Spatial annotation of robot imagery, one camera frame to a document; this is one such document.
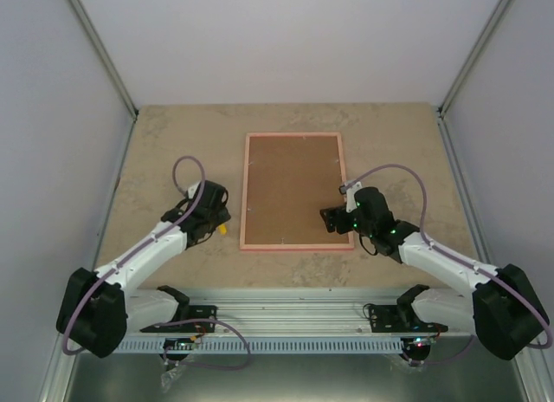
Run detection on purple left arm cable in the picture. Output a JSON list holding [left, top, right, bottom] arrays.
[[62, 156, 207, 355]]

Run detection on left controller board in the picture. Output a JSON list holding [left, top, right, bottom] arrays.
[[160, 336, 202, 362]]

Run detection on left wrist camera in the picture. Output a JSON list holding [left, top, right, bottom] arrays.
[[185, 180, 205, 202]]

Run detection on yellow handled screwdriver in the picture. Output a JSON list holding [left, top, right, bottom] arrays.
[[217, 224, 228, 236]]

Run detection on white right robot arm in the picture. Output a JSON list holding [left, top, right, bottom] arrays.
[[319, 184, 553, 363]]

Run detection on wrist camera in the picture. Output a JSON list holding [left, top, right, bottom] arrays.
[[338, 181, 363, 213], [185, 180, 205, 202]]

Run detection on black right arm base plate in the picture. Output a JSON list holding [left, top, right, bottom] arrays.
[[362, 303, 448, 334]]

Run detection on pink wooden photo frame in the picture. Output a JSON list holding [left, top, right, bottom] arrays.
[[239, 132, 354, 252]]

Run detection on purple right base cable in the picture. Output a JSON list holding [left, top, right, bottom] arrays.
[[402, 332, 480, 368]]

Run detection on aluminium corner post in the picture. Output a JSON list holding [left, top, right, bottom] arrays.
[[67, 0, 139, 120], [436, 0, 523, 117]]

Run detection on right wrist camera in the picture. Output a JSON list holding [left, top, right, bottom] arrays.
[[338, 181, 363, 213]]

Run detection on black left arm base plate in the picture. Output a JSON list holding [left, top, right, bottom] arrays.
[[140, 305, 217, 334]]

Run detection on aluminium corner post right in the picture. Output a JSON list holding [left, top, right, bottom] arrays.
[[436, 0, 523, 117]]

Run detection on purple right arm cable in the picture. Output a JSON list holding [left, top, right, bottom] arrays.
[[345, 163, 554, 349]]

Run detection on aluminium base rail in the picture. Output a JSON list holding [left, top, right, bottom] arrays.
[[120, 287, 477, 336]]

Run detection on grey slotted cable duct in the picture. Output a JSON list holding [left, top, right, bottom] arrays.
[[115, 336, 403, 355]]

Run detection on aluminium corner post left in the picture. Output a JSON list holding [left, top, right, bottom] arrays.
[[67, 0, 139, 120]]

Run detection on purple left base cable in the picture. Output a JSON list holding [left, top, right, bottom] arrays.
[[159, 318, 252, 372]]

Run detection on controller board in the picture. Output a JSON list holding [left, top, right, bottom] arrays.
[[401, 335, 436, 365], [160, 336, 202, 362]]

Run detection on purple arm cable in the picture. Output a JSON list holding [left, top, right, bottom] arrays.
[[345, 163, 554, 349], [62, 156, 207, 355]]

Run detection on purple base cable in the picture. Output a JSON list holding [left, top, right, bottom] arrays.
[[159, 318, 252, 372], [402, 332, 480, 368]]

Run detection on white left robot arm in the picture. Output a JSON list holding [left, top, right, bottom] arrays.
[[55, 180, 230, 358]]

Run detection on right controller board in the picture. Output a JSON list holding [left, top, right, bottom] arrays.
[[401, 335, 436, 365]]

